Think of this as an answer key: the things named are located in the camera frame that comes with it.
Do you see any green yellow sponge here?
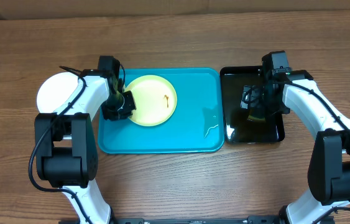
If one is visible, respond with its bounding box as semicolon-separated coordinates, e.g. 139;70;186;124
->
247;110;266;123

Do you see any yellow-green plate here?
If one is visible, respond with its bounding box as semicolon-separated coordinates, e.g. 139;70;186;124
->
126;75;177;127

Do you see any white plate with stain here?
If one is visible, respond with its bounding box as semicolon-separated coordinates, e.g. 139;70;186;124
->
36;72;78;113

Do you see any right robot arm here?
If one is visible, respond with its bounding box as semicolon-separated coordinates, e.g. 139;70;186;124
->
241;68;350;223

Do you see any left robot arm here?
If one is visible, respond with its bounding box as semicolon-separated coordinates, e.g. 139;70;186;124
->
28;55;136;223

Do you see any black water tray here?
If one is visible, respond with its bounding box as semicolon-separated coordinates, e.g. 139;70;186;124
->
220;66;285;144

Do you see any blue plastic tray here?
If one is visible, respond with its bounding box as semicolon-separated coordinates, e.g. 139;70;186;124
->
97;68;224;154

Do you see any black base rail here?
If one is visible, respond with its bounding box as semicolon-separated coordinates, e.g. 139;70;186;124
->
108;215;285;224

